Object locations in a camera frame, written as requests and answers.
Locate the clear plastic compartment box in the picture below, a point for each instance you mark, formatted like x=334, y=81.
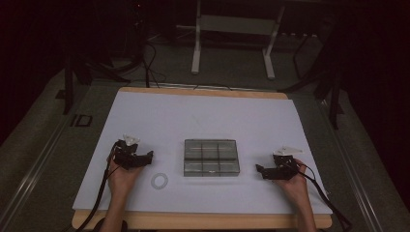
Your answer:
x=211, y=158

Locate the person's right hand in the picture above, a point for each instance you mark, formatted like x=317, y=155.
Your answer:
x=298, y=185

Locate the white metal stand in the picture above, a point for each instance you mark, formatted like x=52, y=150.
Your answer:
x=237, y=25

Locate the white table mat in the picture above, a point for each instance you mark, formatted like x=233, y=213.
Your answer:
x=206, y=116

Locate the metal floor rail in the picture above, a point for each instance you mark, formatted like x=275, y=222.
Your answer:
x=30, y=180
x=357, y=180

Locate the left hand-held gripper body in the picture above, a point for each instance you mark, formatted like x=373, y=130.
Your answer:
x=127, y=158

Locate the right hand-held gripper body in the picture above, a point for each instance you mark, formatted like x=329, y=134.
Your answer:
x=285, y=169

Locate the person's left hand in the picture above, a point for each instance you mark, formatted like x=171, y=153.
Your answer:
x=121, y=180

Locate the black tripod stand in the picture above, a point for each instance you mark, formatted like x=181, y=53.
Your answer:
x=335, y=96
x=69, y=87

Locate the wooden table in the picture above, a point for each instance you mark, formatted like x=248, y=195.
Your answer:
x=199, y=221

